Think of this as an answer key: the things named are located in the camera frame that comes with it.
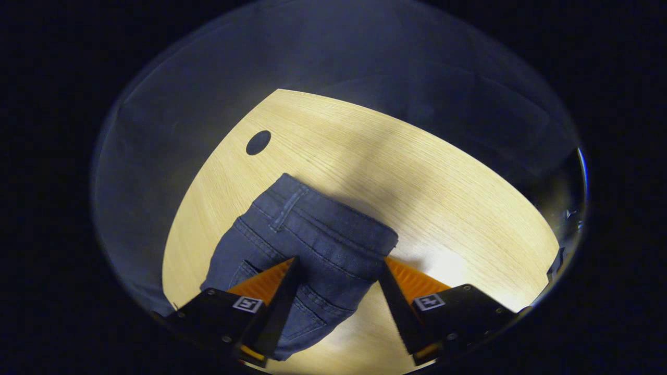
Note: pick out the dark blue jeans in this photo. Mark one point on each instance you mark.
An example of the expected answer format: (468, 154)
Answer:
(312, 245)

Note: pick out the black backdrop cloth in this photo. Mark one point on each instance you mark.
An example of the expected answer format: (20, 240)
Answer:
(182, 104)

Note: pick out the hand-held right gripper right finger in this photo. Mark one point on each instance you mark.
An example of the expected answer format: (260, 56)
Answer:
(401, 312)

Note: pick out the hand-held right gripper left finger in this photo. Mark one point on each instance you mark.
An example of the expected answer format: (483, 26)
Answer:
(273, 312)

